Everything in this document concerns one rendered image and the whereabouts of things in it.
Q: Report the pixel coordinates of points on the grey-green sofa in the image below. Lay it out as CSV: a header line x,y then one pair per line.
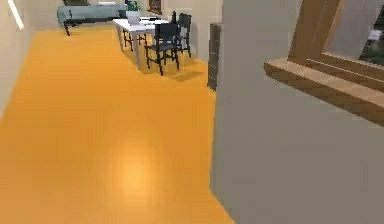
x,y
90,13

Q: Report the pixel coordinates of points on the white dining table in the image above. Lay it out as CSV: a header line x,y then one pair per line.
x,y
136,27

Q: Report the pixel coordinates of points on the black dining chair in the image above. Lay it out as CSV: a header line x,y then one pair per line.
x,y
165,40
185,26
131,39

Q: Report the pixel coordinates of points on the dark framed wall picture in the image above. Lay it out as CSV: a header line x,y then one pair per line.
x,y
155,6

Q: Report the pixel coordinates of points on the brown wooden window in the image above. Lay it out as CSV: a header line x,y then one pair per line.
x,y
333,83

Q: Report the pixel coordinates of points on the green plant in white pot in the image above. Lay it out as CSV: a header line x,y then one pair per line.
x,y
133,15

